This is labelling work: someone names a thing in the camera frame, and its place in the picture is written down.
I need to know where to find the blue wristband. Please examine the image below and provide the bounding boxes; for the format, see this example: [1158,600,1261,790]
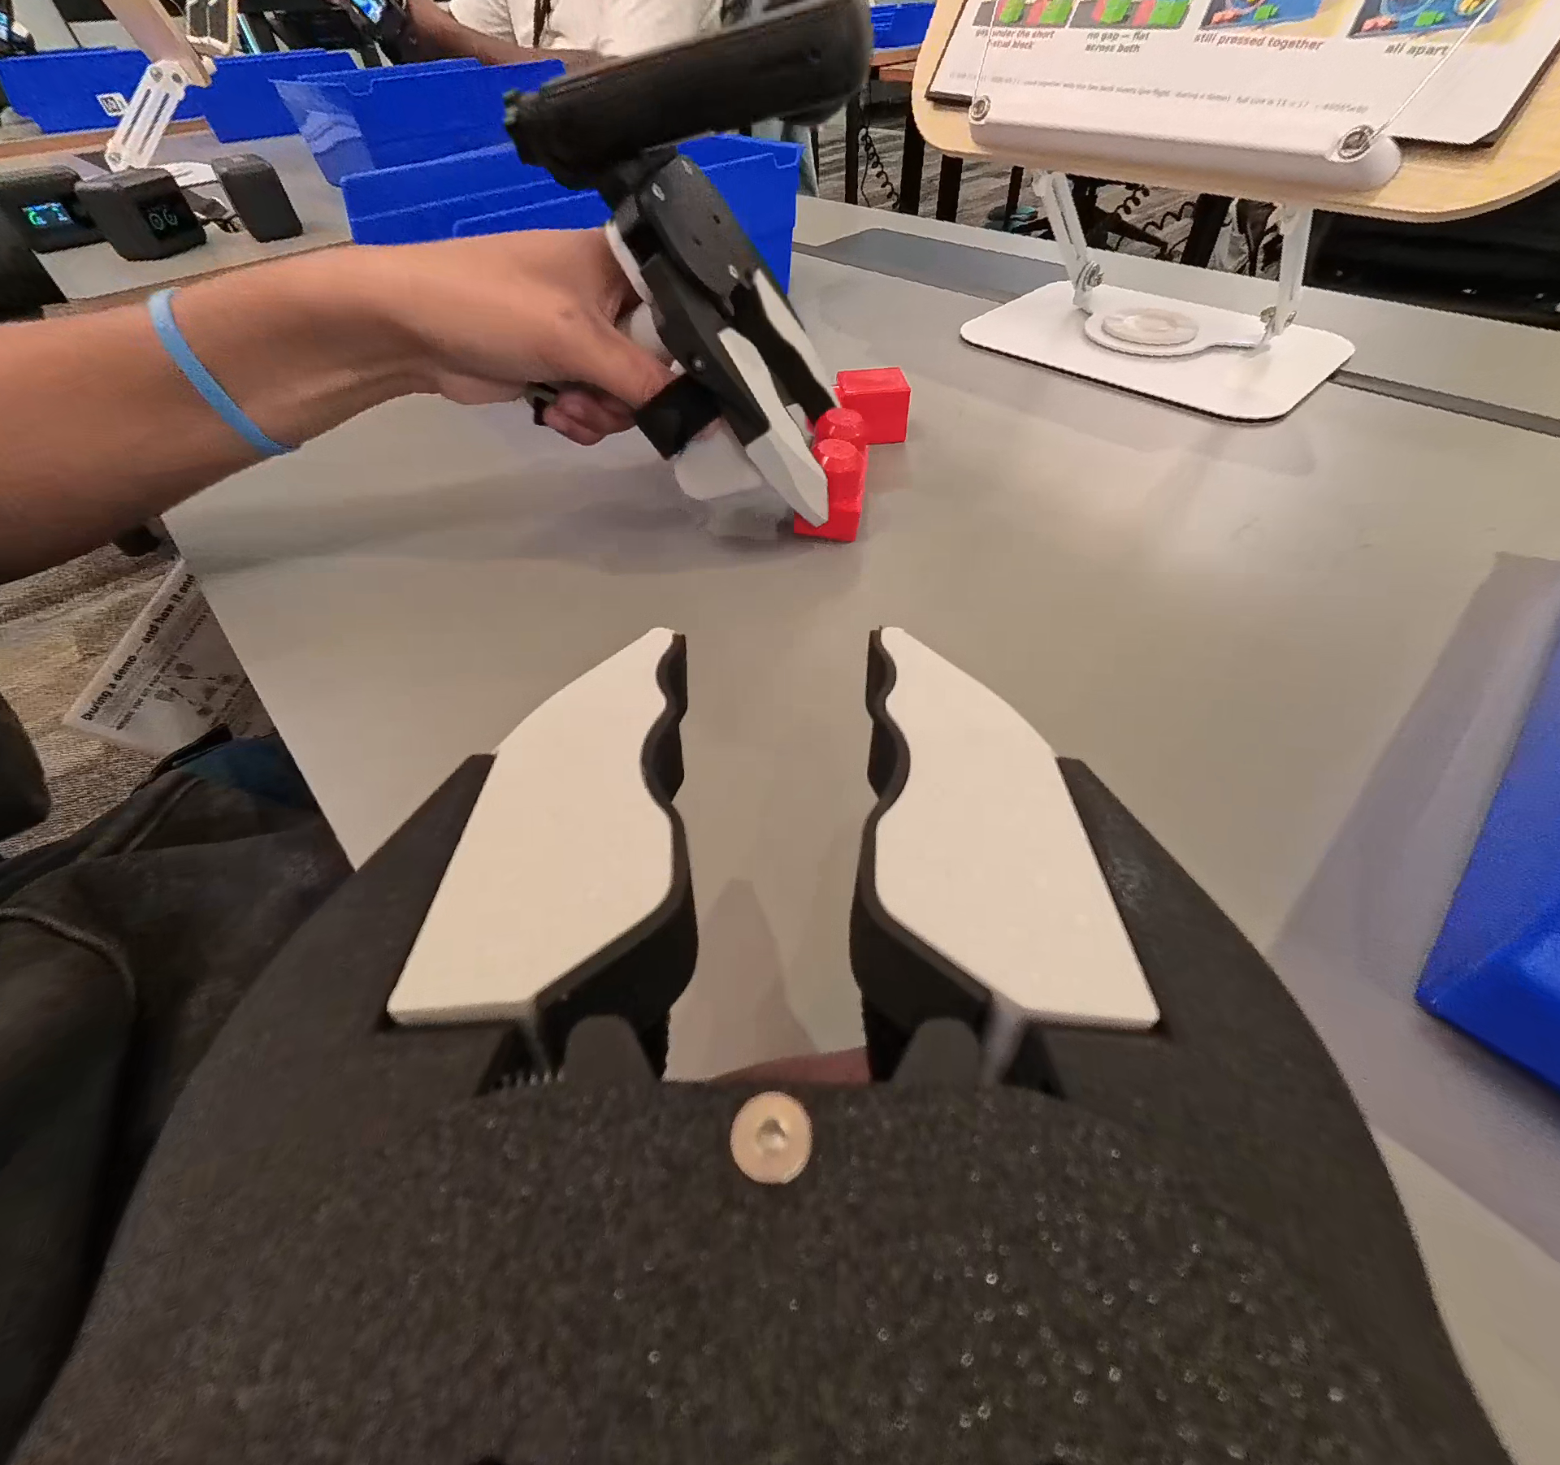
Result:
[148,286,300,459]

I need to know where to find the wooden edged table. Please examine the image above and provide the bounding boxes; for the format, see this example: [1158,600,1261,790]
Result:
[0,122,361,314]

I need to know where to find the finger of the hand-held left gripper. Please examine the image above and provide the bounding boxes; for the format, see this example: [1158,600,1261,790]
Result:
[715,323,835,525]
[751,270,845,427]

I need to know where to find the small black box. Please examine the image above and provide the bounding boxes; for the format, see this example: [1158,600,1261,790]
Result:
[212,152,304,245]

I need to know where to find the white stand with wooden board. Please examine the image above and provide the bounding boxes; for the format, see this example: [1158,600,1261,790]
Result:
[23,0,221,171]
[911,0,1560,421]

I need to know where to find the red two-stud toy block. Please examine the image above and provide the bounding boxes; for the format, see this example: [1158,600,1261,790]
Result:
[791,405,869,544]

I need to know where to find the person's left hand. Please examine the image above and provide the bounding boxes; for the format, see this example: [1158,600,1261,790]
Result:
[304,228,680,449]

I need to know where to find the black device with green display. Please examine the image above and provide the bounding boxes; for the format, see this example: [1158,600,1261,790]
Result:
[0,167,99,257]
[76,167,209,264]

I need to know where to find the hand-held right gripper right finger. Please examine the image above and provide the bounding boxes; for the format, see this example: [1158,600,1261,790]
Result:
[851,627,1163,1082]

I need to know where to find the person's blue jeans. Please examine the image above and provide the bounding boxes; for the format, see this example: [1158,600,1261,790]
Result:
[158,735,319,814]

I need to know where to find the white paper label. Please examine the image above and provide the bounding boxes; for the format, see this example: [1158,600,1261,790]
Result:
[64,564,275,760]

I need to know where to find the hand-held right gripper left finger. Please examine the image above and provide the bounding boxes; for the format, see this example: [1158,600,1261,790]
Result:
[386,627,699,1087]

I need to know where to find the red one-stud toy block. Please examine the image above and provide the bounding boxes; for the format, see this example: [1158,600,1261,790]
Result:
[834,368,913,446]

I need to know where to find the person's left forearm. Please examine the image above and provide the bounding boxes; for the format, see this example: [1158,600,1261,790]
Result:
[0,284,319,583]

